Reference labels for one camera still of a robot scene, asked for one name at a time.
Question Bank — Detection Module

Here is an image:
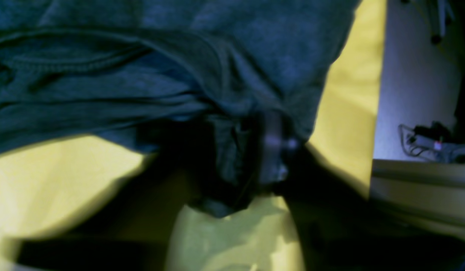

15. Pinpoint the yellow table cloth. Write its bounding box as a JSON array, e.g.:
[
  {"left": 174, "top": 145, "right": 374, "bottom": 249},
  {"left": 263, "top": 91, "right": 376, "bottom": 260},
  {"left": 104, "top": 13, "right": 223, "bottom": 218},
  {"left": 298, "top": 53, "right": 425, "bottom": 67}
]
[{"left": 0, "top": 0, "right": 387, "bottom": 271}]

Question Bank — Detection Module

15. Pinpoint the white power strip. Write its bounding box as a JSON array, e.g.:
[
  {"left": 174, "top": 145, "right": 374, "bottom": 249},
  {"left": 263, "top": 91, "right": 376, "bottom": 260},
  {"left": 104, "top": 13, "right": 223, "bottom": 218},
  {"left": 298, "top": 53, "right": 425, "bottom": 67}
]
[{"left": 398, "top": 122, "right": 465, "bottom": 164}]

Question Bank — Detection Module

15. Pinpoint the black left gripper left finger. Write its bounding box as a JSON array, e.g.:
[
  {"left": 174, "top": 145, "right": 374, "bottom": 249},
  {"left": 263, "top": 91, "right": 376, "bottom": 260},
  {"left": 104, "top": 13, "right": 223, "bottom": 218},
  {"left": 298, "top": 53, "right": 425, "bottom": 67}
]
[{"left": 15, "top": 125, "right": 215, "bottom": 271}]

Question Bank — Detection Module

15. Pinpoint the dark grey long-sleeve T-shirt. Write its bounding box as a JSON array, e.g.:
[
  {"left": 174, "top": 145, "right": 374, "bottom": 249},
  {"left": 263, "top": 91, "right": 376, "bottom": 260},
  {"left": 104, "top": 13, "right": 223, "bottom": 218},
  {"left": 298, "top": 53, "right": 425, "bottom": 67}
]
[{"left": 0, "top": 0, "right": 360, "bottom": 218}]

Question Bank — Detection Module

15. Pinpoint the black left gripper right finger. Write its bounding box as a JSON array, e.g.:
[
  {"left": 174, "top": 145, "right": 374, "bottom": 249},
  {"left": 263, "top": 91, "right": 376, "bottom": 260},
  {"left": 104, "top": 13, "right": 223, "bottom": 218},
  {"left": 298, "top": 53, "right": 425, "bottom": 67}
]
[{"left": 259, "top": 110, "right": 465, "bottom": 271}]

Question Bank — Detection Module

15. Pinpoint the grey aluminium table rail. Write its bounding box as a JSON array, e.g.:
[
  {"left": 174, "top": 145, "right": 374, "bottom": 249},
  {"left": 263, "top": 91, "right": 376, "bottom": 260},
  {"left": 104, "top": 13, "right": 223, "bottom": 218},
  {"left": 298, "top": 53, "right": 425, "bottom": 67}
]
[{"left": 369, "top": 160, "right": 465, "bottom": 241}]

